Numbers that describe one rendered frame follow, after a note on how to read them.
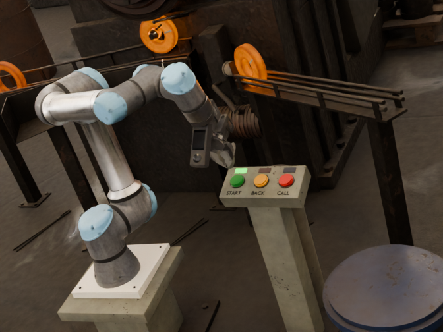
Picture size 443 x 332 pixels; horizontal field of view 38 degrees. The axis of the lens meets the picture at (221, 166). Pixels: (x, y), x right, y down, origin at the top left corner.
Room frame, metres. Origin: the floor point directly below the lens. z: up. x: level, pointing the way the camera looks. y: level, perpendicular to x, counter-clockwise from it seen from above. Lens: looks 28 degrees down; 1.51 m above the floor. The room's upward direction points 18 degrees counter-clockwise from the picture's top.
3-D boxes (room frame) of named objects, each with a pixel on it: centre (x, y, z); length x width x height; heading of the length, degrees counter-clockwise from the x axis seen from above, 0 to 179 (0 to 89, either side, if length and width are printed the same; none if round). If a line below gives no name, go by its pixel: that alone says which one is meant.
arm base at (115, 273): (1.76, 0.43, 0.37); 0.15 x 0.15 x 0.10
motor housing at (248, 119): (2.25, -0.13, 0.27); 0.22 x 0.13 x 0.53; 57
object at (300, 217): (1.71, -0.15, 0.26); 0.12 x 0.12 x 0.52
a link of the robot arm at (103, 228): (1.77, 0.42, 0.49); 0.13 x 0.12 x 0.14; 129
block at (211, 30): (2.42, -0.13, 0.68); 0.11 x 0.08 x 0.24; 147
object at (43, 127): (2.58, 0.64, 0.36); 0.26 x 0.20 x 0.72; 92
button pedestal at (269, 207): (1.55, -0.09, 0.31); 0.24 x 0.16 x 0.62; 57
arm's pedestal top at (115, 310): (1.76, 0.43, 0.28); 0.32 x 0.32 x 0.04; 63
